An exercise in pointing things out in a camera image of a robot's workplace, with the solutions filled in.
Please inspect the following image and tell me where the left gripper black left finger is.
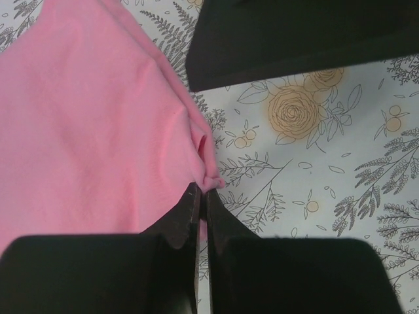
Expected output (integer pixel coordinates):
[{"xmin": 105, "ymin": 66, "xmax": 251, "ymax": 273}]
[{"xmin": 1, "ymin": 183, "xmax": 202, "ymax": 313}]

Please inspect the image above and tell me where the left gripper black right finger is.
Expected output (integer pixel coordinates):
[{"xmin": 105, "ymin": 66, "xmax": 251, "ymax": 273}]
[{"xmin": 206, "ymin": 190, "xmax": 402, "ymax": 313}]

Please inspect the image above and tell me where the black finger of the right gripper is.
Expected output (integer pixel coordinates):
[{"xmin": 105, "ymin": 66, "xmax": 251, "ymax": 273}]
[{"xmin": 185, "ymin": 0, "xmax": 418, "ymax": 92}]

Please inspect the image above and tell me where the pink t shirt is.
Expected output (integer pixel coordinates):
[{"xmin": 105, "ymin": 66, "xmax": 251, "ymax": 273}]
[{"xmin": 1, "ymin": 1, "xmax": 224, "ymax": 249}]

